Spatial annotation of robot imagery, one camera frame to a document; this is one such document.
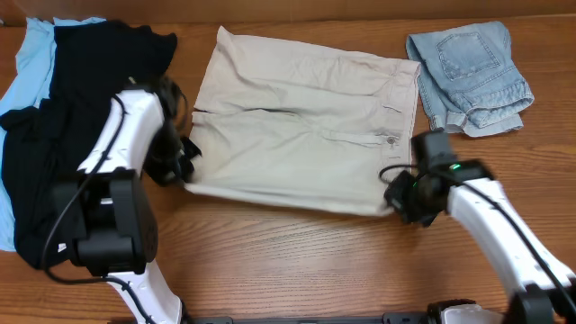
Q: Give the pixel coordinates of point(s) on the light blue t-shirt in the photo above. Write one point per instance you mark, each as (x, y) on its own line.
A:
(35, 62)

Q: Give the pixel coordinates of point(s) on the black t-shirt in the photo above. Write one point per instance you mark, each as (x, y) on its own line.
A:
(93, 63)

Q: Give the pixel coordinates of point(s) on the beige shorts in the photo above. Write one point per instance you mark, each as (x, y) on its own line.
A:
(294, 124)

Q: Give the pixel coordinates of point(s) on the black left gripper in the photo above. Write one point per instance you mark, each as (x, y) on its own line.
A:
(181, 158)

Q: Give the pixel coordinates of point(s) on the folded light blue jeans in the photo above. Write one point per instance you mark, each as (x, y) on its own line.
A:
(468, 81)

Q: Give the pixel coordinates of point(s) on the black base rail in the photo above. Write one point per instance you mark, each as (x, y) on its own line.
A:
(310, 319)

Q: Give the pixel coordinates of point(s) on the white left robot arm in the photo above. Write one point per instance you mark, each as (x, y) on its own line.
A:
(106, 231)

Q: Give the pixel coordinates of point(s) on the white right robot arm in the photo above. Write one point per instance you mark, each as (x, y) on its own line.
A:
(540, 288)

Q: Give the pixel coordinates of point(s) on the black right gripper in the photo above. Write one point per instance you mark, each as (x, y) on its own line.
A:
(397, 200)

